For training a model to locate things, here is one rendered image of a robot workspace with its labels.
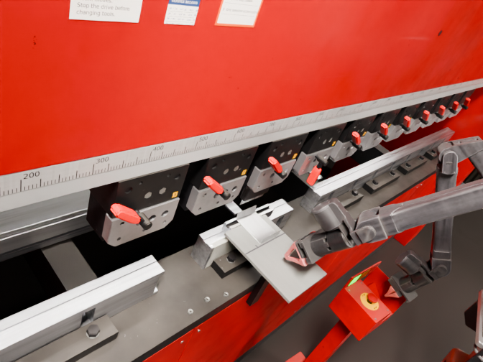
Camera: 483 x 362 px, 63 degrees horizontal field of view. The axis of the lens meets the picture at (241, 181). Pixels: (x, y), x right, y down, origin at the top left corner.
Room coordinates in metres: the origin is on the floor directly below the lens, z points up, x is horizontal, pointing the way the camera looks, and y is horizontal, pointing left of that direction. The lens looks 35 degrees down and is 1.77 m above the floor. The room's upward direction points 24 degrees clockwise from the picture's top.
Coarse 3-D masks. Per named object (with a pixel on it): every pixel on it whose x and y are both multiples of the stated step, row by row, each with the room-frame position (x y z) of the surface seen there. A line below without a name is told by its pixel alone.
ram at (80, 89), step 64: (0, 0) 0.34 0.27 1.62; (64, 0) 0.39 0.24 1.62; (320, 0) 0.77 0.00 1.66; (384, 0) 0.97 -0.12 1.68; (448, 0) 1.29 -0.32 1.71; (0, 64) 0.33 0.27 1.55; (64, 64) 0.39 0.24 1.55; (128, 64) 0.46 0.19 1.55; (192, 64) 0.55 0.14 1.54; (256, 64) 0.68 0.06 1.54; (320, 64) 0.86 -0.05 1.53; (384, 64) 1.13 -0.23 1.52; (448, 64) 1.63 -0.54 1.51; (0, 128) 0.33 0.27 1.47; (64, 128) 0.40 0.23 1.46; (128, 128) 0.48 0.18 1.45; (192, 128) 0.59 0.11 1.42; (320, 128) 0.99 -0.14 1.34; (64, 192) 0.40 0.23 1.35
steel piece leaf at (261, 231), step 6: (246, 216) 0.94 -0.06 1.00; (252, 216) 0.95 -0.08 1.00; (258, 216) 0.96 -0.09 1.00; (240, 222) 0.90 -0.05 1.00; (246, 222) 0.92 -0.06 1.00; (252, 222) 0.93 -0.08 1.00; (258, 222) 0.94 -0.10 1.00; (264, 222) 0.95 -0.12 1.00; (246, 228) 0.89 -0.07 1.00; (252, 228) 0.90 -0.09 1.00; (258, 228) 0.91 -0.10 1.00; (264, 228) 0.92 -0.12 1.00; (270, 228) 0.93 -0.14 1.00; (252, 234) 0.88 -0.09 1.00; (258, 234) 0.89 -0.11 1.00; (264, 234) 0.90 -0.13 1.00; (270, 234) 0.91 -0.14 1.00; (276, 234) 0.91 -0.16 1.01; (258, 240) 0.86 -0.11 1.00; (264, 240) 0.86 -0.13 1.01
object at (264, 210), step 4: (268, 204) 1.05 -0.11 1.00; (256, 208) 1.00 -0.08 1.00; (260, 208) 1.01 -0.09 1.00; (264, 208) 1.03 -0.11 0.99; (268, 208) 1.04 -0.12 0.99; (272, 208) 1.03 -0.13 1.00; (256, 212) 0.99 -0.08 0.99; (260, 212) 1.00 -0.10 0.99; (264, 212) 1.00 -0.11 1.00; (268, 212) 1.01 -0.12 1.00; (268, 216) 1.02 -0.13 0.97; (232, 220) 0.90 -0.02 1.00; (224, 224) 0.88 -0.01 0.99; (228, 224) 0.88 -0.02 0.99; (232, 224) 0.89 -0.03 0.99; (224, 228) 0.87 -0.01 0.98; (228, 228) 0.87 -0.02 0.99
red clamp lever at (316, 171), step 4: (316, 156) 1.03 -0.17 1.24; (320, 156) 1.02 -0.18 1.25; (320, 160) 1.01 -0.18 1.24; (324, 160) 1.01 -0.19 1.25; (320, 164) 1.01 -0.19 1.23; (324, 164) 1.00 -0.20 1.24; (316, 168) 1.01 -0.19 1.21; (320, 168) 1.01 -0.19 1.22; (312, 172) 1.01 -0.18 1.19; (316, 172) 1.01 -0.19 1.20; (320, 172) 1.01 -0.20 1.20; (312, 176) 1.01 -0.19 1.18; (316, 176) 1.01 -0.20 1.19; (308, 180) 1.01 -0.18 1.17; (312, 180) 1.01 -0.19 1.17; (312, 184) 1.01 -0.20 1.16
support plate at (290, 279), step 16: (272, 224) 0.96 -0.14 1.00; (240, 240) 0.84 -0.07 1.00; (256, 240) 0.86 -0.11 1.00; (272, 240) 0.89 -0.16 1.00; (288, 240) 0.92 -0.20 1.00; (256, 256) 0.80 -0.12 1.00; (272, 256) 0.83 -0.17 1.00; (272, 272) 0.77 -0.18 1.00; (288, 272) 0.79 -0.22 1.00; (304, 272) 0.82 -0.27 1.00; (320, 272) 0.85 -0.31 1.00; (288, 288) 0.74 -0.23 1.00; (304, 288) 0.76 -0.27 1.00
